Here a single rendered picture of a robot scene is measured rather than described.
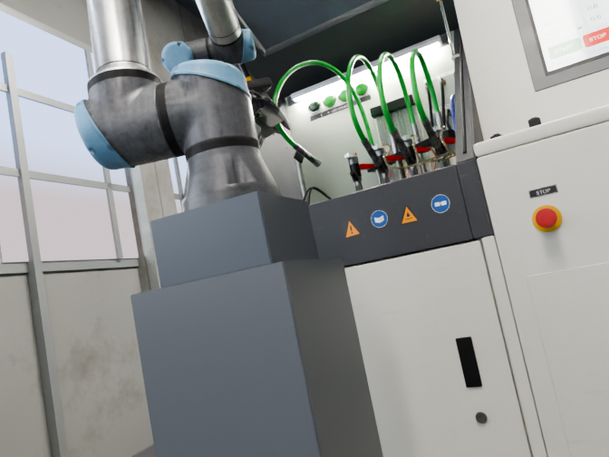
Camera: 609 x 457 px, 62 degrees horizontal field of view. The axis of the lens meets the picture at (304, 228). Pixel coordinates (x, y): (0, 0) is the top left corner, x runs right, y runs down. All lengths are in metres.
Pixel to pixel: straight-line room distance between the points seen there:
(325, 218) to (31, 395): 1.77
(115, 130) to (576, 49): 1.04
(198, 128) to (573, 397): 0.82
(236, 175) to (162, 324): 0.23
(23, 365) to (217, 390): 1.94
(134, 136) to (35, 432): 1.97
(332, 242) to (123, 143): 0.55
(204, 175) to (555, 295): 0.69
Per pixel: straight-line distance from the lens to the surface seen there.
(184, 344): 0.70
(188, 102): 0.79
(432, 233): 1.10
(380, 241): 1.13
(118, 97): 0.83
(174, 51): 1.29
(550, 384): 1.11
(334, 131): 1.80
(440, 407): 1.15
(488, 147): 1.09
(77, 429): 2.76
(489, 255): 1.08
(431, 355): 1.13
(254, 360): 0.65
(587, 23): 1.43
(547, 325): 1.08
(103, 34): 0.91
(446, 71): 1.72
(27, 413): 2.59
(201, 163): 0.76
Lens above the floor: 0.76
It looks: 6 degrees up
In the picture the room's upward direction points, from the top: 11 degrees counter-clockwise
